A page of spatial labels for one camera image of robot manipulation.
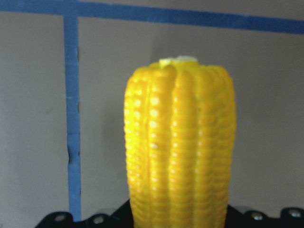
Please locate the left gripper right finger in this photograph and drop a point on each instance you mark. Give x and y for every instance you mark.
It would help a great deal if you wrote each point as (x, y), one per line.
(246, 217)

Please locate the yellow corn cob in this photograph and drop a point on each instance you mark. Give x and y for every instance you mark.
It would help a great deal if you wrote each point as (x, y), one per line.
(179, 130)

